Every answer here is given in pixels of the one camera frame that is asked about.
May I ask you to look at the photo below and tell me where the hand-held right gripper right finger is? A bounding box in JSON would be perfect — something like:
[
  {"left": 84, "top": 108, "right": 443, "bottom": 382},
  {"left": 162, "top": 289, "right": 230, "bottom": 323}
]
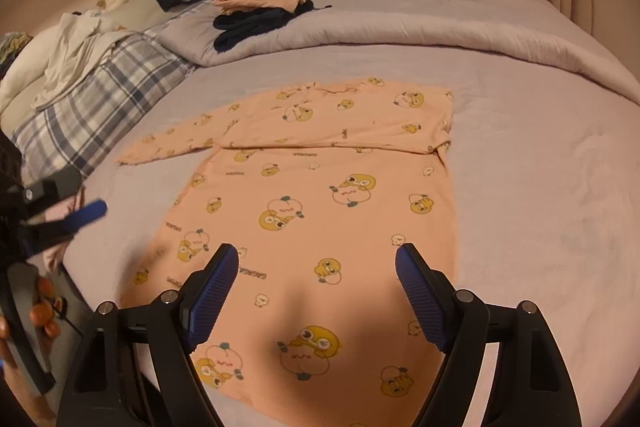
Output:
[{"left": 395, "top": 243, "right": 583, "bottom": 427}]

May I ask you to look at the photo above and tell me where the dark navy garment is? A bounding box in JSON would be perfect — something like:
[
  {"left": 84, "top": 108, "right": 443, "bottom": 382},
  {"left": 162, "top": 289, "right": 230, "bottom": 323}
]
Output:
[{"left": 212, "top": 0, "right": 333, "bottom": 54}]

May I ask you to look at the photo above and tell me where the grey quilt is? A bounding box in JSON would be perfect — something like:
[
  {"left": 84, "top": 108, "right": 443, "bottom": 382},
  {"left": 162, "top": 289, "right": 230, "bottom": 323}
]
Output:
[{"left": 155, "top": 0, "right": 640, "bottom": 108}]

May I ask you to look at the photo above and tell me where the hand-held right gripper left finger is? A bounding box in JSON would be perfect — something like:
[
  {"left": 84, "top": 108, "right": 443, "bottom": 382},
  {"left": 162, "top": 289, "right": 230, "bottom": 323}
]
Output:
[{"left": 57, "top": 243, "right": 241, "bottom": 427}]

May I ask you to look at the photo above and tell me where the crumpled white cloth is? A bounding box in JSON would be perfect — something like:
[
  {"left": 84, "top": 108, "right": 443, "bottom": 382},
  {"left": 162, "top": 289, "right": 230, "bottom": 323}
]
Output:
[{"left": 0, "top": 12, "right": 136, "bottom": 112}]

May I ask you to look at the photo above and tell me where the orange cartoon print shirt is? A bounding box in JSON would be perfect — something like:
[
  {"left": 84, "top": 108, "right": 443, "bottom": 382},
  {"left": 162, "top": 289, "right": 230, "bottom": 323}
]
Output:
[{"left": 116, "top": 77, "right": 458, "bottom": 420}]

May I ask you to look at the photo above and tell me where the plaid pillow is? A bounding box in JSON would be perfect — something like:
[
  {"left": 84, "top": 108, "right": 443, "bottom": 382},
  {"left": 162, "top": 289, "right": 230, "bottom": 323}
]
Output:
[{"left": 10, "top": 2, "right": 211, "bottom": 180}]

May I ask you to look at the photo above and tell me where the orange round object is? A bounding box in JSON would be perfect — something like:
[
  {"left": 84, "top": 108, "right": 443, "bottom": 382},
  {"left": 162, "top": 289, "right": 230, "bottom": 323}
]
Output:
[{"left": 29, "top": 277, "right": 65, "bottom": 338}]

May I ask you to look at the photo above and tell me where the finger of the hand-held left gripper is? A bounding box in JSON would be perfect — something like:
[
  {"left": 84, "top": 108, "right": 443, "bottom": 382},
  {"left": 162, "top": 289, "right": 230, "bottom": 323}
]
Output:
[
  {"left": 22, "top": 199, "right": 109, "bottom": 258},
  {"left": 24, "top": 167, "right": 83, "bottom": 215}
]

